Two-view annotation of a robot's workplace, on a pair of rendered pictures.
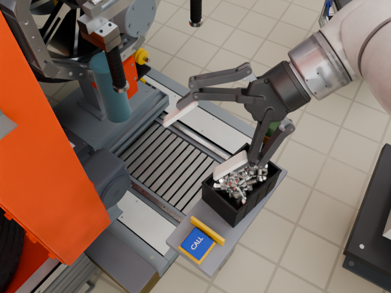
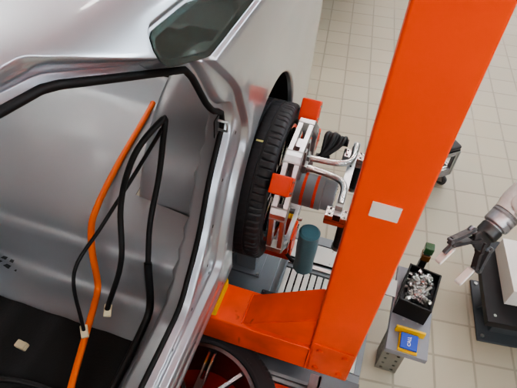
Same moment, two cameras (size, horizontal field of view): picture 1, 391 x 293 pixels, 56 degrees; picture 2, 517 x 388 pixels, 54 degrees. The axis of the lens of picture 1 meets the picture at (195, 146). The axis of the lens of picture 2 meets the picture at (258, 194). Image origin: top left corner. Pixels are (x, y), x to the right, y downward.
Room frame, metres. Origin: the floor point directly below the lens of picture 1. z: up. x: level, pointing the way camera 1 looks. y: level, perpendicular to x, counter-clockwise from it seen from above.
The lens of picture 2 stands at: (-0.30, 0.99, 2.37)
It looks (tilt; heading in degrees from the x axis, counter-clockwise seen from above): 48 degrees down; 337
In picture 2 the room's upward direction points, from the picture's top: 5 degrees clockwise
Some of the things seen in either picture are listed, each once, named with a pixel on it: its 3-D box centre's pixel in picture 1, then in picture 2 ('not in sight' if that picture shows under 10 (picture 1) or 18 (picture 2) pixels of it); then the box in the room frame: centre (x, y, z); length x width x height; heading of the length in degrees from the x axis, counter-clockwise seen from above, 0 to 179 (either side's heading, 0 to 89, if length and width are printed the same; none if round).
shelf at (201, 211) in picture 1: (229, 205); (411, 311); (0.47, -0.11, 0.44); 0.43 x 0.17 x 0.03; 142
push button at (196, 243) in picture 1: (196, 244); (408, 342); (0.34, 0.00, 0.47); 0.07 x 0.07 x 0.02; 52
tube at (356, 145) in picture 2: not in sight; (334, 145); (0.97, 0.13, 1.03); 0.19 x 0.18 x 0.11; 52
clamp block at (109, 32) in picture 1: (99, 31); (336, 216); (0.71, 0.23, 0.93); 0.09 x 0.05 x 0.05; 52
